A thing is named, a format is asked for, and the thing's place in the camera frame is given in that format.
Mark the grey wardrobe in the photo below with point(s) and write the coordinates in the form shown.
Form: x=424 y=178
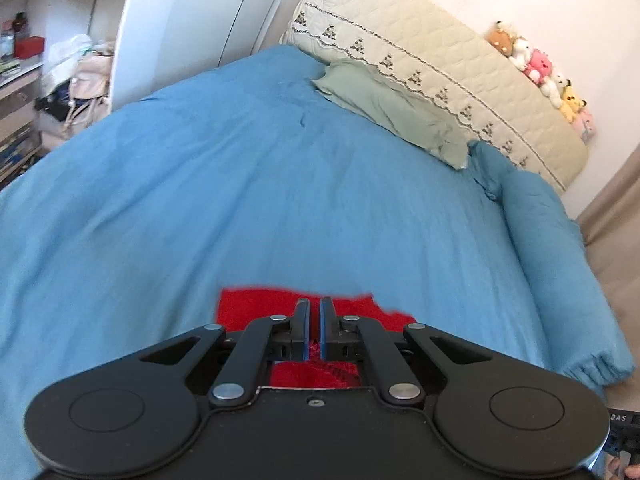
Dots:
x=201 y=34

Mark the white plush toy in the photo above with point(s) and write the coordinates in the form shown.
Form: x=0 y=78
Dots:
x=521 y=53

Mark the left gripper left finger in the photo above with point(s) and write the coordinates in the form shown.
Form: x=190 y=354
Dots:
x=142 y=415

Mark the red knit sweater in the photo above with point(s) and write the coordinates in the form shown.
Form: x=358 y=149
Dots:
x=237 y=307

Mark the cream quilted headboard cushion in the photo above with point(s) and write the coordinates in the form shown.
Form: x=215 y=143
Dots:
x=431 y=54

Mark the pink plush toy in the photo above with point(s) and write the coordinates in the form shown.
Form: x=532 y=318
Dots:
x=539 y=67

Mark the beige bag on shelf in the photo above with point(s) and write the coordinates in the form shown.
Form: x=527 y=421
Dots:
x=87 y=85

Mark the green pillow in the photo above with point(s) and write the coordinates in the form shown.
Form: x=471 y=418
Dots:
x=358 y=87

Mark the blue bed sheet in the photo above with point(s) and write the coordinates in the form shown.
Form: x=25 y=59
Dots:
x=243 y=176

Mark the yellow plush toy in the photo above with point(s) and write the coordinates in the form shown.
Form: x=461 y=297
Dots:
x=571 y=104

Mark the blue rolled blanket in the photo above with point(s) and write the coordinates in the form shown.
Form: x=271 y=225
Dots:
x=584 y=338

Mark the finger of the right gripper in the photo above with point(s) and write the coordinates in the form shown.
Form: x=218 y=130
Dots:
x=623 y=440

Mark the white shelf unit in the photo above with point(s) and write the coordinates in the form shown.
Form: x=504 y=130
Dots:
x=49 y=39

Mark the brown plush bear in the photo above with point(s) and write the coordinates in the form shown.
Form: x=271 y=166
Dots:
x=502 y=36

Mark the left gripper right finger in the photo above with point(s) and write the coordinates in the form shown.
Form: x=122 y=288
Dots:
x=498 y=414

